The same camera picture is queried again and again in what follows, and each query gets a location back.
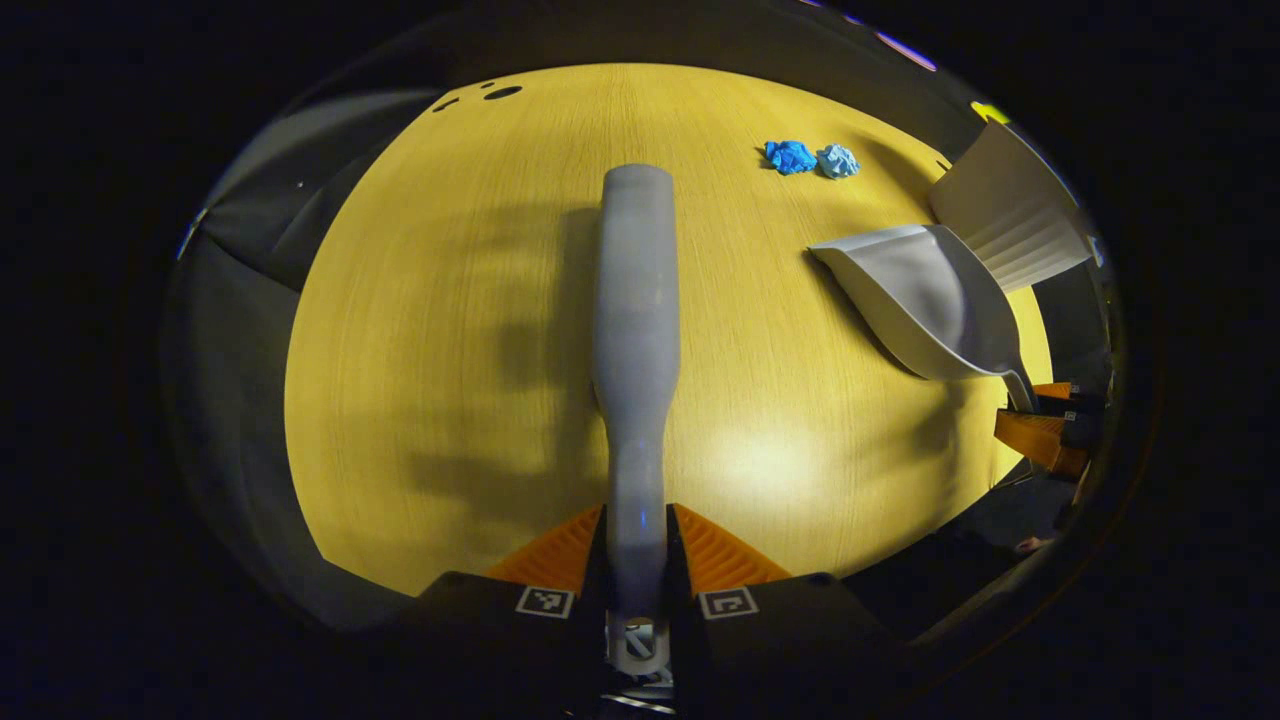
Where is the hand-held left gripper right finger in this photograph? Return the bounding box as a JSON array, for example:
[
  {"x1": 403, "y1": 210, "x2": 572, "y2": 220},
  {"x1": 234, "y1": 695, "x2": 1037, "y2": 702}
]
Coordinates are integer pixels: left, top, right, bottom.
[{"x1": 665, "y1": 503, "x2": 906, "y2": 716}]

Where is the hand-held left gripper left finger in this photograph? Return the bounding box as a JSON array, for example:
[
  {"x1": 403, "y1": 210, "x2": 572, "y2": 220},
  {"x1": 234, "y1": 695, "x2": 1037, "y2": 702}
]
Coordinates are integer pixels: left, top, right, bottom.
[{"x1": 400, "y1": 503, "x2": 613, "y2": 716}]

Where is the grey dustpan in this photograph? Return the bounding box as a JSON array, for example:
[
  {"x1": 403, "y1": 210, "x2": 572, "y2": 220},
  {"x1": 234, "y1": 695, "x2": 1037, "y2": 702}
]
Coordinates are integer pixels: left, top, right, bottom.
[{"x1": 808, "y1": 224, "x2": 1036, "y2": 413}]

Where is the white ribbed garbage bin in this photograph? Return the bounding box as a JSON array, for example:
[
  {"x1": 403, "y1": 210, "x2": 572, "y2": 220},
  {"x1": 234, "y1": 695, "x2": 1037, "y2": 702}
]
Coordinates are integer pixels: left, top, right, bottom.
[{"x1": 928, "y1": 120, "x2": 1096, "y2": 293}]

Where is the small grey broom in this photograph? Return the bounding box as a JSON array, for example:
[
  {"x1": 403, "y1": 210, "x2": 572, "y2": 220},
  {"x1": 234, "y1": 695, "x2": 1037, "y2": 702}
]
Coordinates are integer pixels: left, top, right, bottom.
[{"x1": 592, "y1": 163, "x2": 683, "y2": 676}]

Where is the dark blue paper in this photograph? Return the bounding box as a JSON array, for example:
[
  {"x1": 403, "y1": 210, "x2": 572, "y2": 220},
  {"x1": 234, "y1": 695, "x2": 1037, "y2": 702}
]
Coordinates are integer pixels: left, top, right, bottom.
[{"x1": 764, "y1": 140, "x2": 819, "y2": 176}]

